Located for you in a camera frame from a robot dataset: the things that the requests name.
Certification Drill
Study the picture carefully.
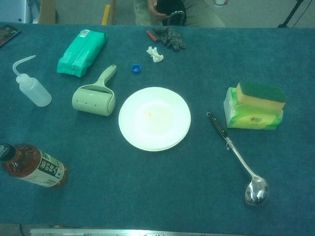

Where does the steel ladle with black handle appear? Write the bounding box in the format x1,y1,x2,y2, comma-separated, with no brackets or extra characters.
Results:
206,112,270,207

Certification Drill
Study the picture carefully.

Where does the silver metal case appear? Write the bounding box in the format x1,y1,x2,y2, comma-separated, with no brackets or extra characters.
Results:
0,0,40,24

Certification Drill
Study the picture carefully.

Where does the teal table cloth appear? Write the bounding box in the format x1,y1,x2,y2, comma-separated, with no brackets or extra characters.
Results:
0,22,315,228

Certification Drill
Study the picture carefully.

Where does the teal wet wipes pack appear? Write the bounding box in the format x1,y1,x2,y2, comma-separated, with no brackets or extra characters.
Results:
57,29,108,78

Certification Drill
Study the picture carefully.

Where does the person in beige trousers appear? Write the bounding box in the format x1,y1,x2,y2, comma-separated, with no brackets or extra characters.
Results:
134,0,226,28

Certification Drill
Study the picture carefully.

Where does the white round plate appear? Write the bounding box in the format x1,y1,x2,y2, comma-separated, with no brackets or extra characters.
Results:
118,87,192,151

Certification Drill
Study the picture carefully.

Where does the crumpled white tissue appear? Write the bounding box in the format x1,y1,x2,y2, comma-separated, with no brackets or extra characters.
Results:
146,46,164,62

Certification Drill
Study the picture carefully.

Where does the brown tea bottle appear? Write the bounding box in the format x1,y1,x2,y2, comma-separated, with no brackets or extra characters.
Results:
0,143,69,189

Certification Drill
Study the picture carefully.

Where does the dark flat book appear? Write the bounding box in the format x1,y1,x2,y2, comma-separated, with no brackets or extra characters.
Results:
0,24,21,49

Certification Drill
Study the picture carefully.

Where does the brown cardboard box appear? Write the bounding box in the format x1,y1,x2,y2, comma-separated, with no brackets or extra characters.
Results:
38,0,59,24

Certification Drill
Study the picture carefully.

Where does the yellow green tissue pack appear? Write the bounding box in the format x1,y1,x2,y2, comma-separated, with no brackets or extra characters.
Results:
223,87,284,130

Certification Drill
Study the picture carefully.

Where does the yellow green sponge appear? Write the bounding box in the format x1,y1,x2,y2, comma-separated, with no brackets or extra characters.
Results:
235,82,287,111

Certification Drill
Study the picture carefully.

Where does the clear plastic wash bottle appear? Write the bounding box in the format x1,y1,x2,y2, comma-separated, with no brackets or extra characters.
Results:
12,55,53,107

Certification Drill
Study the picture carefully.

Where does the grey striped work glove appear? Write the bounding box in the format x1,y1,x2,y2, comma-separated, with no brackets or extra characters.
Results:
154,27,187,52

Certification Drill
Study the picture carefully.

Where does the yellow wooden strip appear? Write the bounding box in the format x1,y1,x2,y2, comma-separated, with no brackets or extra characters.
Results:
101,0,117,26

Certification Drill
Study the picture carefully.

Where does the black tripod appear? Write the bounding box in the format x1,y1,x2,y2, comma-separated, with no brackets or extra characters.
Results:
277,0,306,28

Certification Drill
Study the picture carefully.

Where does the silver metal rail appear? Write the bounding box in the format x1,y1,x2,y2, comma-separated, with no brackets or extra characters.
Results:
29,228,253,236

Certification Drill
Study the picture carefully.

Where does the pale green lint roller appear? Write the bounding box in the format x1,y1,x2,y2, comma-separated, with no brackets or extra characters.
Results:
71,64,118,117

